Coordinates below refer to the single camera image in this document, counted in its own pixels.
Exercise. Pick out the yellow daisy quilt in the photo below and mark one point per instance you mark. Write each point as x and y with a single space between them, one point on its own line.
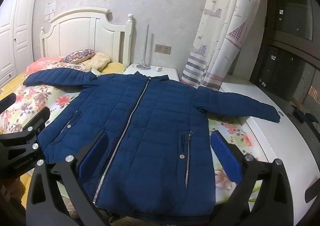
8 83

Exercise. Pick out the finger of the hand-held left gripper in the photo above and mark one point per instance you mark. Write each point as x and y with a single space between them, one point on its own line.
41 117
7 103

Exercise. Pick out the floral checked bedsheet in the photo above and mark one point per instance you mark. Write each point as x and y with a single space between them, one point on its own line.
57 96

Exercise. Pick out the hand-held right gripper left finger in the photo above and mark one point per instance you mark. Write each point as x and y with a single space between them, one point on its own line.
93 152

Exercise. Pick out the plain yellow pillow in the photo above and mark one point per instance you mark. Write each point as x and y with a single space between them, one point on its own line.
113 68

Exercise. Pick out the gold wall socket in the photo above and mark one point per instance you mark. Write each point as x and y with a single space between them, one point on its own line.
162 49

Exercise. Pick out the white floor lamp stand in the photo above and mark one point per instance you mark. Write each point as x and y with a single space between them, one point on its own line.
143 66

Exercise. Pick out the white wardrobe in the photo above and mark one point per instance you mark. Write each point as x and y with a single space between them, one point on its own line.
20 28

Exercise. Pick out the blue quilted jacket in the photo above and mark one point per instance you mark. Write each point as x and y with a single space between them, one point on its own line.
150 128

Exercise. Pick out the sailboat print curtain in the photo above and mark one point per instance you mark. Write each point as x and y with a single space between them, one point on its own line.
225 41

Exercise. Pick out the purple patterned cushion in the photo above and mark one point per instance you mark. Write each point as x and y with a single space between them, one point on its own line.
77 56

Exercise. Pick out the white bed headboard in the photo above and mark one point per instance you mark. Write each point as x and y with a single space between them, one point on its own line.
82 33

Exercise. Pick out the dark window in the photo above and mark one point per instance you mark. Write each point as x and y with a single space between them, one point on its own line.
287 16

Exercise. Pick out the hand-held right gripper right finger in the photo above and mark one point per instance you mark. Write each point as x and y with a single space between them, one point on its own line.
225 158

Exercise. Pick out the pale yellow floral pillow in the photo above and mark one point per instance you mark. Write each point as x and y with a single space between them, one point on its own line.
98 60

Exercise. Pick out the white wall notice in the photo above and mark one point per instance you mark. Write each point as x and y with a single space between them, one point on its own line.
51 6

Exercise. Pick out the pink floral pillow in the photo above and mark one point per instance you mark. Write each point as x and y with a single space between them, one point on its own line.
40 65

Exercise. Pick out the white nightstand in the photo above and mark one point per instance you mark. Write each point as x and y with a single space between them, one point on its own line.
170 73

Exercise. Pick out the white window ledge cabinet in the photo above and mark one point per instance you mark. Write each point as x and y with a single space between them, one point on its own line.
275 136

